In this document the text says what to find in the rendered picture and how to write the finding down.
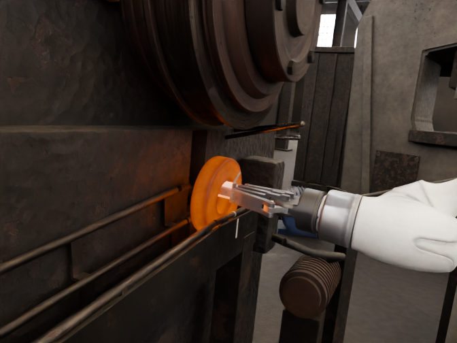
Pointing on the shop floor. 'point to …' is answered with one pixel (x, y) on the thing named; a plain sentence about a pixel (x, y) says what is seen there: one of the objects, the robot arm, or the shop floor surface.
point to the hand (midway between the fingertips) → (219, 187)
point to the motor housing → (307, 299)
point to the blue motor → (285, 226)
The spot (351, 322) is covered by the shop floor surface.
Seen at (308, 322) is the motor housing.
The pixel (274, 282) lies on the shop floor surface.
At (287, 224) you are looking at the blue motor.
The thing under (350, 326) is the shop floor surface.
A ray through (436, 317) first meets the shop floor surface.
